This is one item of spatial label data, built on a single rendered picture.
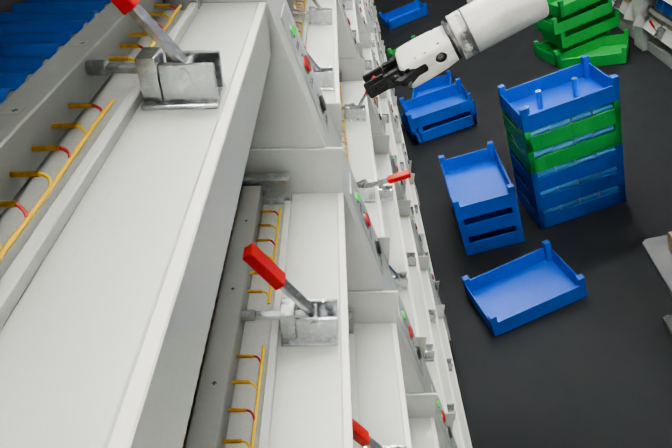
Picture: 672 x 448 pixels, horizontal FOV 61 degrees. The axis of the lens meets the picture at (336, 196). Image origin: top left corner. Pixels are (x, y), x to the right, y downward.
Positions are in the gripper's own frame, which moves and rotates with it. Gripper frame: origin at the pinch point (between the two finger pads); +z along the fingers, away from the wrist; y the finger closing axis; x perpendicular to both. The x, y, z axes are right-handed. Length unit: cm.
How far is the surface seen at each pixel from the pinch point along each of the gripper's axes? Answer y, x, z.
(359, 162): -16.3, -4.4, 6.9
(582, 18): 172, -94, -74
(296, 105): -52, 23, -1
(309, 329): -71, 16, 2
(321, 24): -1.4, 14.7, 2.7
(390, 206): -3.6, -24.1, 10.0
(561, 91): 73, -65, -39
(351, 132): -5.7, -4.0, 7.7
